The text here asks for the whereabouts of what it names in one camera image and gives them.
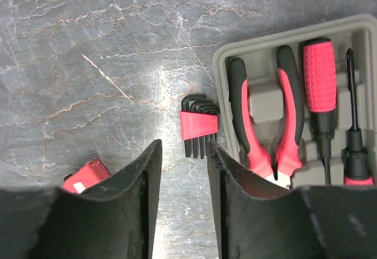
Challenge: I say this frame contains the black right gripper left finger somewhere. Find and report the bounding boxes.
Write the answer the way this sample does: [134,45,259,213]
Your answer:
[1,140,162,258]

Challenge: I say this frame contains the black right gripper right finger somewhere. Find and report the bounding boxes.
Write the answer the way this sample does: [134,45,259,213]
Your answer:
[207,142,376,258]

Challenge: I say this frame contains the pink handled pliers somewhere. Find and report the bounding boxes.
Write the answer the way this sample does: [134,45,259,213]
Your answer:
[227,45,305,189]

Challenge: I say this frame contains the pink tape measure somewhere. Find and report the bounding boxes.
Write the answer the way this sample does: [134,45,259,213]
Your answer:
[62,158,110,194]

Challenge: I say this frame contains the hex keys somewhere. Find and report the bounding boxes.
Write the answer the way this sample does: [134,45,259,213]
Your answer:
[180,94,220,159]

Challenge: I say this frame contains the pink handled screwdriver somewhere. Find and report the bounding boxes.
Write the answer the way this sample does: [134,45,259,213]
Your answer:
[343,48,374,185]
[303,38,336,185]

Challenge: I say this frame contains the grey plastic tool case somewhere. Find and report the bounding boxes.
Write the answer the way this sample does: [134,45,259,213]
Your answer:
[213,14,376,185]

